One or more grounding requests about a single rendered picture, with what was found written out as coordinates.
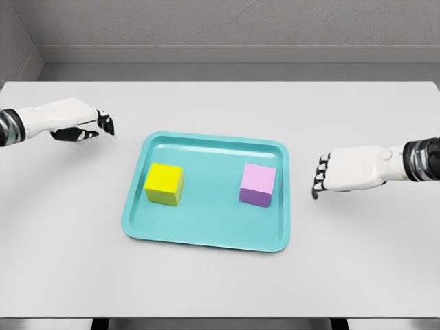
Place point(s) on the pink cube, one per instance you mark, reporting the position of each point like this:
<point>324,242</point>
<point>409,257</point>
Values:
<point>258,185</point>

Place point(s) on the teal tray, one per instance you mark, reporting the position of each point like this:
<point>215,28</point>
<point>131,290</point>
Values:
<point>206,209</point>

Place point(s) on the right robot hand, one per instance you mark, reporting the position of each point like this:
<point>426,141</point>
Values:
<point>347,169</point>

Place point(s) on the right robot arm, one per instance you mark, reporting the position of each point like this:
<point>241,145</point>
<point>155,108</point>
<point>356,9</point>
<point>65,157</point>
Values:
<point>412,161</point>

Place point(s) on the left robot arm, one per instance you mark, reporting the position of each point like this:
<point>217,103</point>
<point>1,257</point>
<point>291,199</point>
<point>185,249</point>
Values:
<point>20,121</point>

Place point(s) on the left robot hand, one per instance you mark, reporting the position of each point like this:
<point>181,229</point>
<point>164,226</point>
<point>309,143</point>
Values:
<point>70,111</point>

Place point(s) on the yellow cube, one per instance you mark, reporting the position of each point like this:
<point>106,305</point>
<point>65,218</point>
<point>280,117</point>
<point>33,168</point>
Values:
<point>164,184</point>

